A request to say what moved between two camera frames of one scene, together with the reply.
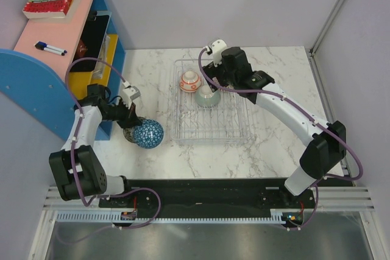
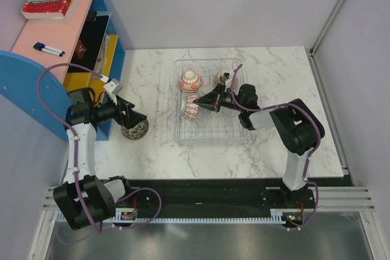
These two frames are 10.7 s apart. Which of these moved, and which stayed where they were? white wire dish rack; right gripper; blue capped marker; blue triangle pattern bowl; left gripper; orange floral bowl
Moved: blue triangle pattern bowl; right gripper
Stayed: left gripper; white wire dish rack; orange floral bowl; blue capped marker
